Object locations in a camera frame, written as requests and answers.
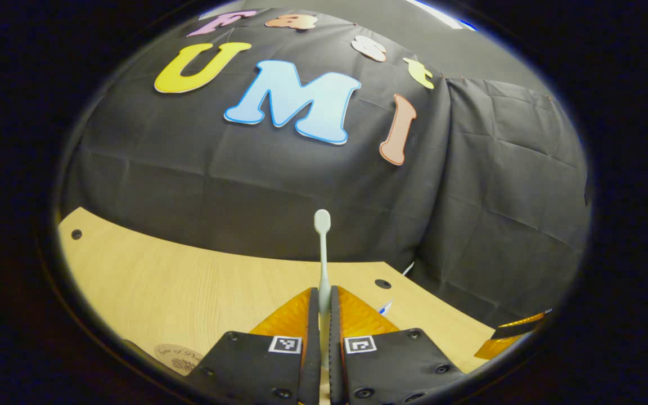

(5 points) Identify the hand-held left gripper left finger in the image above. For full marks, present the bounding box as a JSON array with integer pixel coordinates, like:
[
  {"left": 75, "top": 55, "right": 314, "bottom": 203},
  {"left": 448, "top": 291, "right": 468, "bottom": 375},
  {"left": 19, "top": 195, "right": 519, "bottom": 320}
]
[{"left": 184, "top": 287, "right": 322, "bottom": 405}]

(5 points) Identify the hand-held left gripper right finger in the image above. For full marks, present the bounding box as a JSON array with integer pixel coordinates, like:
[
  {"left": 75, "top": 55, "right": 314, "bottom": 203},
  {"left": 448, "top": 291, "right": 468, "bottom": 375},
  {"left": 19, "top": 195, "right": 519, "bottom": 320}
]
[{"left": 328, "top": 285, "right": 465, "bottom": 405}]

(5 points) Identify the pale green toothbrush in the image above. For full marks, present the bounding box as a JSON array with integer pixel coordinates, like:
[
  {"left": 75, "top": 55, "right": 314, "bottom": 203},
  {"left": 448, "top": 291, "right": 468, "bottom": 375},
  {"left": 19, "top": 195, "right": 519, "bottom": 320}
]
[{"left": 313, "top": 209, "right": 333, "bottom": 372}]

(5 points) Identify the round cork coaster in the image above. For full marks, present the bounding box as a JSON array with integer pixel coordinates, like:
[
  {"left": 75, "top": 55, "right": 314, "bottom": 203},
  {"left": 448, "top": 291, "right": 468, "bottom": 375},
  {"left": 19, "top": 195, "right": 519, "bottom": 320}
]
[{"left": 154, "top": 343, "right": 205, "bottom": 376}]

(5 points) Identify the light wooden desktop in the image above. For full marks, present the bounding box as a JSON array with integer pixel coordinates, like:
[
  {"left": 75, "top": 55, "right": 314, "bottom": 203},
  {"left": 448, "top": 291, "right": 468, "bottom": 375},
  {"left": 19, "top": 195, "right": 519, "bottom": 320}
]
[{"left": 57, "top": 206, "right": 496, "bottom": 405}]

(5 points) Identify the black backdrop cloth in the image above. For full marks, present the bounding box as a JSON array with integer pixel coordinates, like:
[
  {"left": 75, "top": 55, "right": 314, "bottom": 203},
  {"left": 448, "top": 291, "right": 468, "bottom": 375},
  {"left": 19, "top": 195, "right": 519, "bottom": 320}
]
[{"left": 60, "top": 7, "right": 592, "bottom": 330}]

